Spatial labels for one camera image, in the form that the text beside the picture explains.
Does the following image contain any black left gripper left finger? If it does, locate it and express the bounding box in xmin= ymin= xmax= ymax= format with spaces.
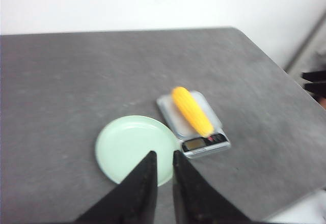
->
xmin=74 ymin=151 xmax=157 ymax=223

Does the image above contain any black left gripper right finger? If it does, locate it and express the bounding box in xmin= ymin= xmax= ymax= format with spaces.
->
xmin=173 ymin=151 xmax=251 ymax=223

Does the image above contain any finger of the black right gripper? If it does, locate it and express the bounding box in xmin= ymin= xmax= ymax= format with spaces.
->
xmin=304 ymin=82 xmax=326 ymax=97
xmin=301 ymin=70 xmax=326 ymax=81

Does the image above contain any yellow corn cob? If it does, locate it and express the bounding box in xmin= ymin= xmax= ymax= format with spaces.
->
xmin=171 ymin=87 xmax=214 ymax=137

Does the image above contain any silver digital kitchen scale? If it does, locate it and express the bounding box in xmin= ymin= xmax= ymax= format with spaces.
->
xmin=156 ymin=90 xmax=231 ymax=158

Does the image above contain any green round plate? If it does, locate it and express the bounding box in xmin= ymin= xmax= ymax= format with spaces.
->
xmin=95 ymin=115 xmax=180 ymax=186

